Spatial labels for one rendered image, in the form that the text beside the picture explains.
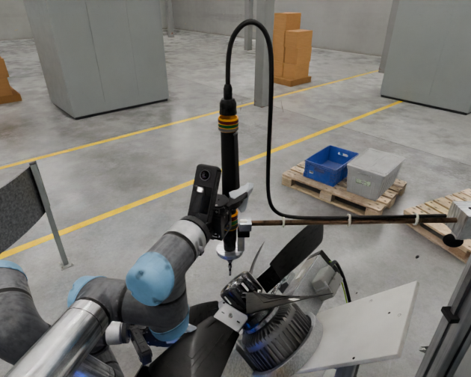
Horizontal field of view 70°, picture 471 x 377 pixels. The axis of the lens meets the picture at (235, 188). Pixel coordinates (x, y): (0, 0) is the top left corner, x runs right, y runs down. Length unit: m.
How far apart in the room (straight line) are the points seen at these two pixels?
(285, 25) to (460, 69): 3.82
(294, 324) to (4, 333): 0.73
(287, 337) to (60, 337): 0.67
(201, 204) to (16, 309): 0.44
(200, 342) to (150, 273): 0.53
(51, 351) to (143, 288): 0.15
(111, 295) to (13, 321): 0.25
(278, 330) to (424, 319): 1.96
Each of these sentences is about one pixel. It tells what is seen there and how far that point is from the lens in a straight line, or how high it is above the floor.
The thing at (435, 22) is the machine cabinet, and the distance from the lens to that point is 7.93.
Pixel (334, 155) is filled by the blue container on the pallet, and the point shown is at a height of 0.24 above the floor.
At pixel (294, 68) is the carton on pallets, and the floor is 0.42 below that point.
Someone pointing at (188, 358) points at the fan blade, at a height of 1.18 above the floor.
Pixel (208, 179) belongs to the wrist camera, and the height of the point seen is 1.73.
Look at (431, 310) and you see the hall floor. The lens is 3.04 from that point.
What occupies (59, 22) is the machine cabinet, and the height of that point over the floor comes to 1.61.
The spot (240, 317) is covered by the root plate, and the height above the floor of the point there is 1.19.
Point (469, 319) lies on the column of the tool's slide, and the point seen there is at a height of 1.21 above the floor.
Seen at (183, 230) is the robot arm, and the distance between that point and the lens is 0.62.
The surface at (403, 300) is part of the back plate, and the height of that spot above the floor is 1.34.
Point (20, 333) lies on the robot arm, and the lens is 0.86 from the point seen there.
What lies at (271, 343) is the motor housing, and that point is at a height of 1.16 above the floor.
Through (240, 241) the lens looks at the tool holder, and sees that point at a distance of 0.87.
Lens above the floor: 2.04
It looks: 30 degrees down
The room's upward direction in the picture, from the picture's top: straight up
